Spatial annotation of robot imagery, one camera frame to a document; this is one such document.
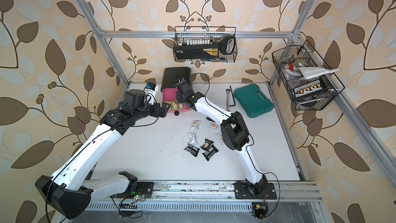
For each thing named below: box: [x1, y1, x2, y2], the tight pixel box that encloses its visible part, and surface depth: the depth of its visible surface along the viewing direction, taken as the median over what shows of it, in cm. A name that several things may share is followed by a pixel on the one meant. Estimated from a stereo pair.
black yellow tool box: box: [173, 35, 237, 60], surface depth 86 cm
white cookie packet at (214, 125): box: [209, 120, 220, 131], surface depth 98 cm
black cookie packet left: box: [184, 142, 201, 157], surface depth 88 cm
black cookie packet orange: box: [200, 138, 214, 152], surface depth 88 cm
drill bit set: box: [293, 78, 328, 99], surface depth 68 cm
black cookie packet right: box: [202, 144, 219, 162], surface depth 87 cm
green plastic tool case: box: [233, 83, 275, 119], surface depth 110 cm
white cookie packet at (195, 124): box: [190, 119, 202, 130], surface depth 98 cm
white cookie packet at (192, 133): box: [187, 126, 199, 146], surface depth 93 cm
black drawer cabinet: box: [160, 67, 193, 93], surface depth 110 cm
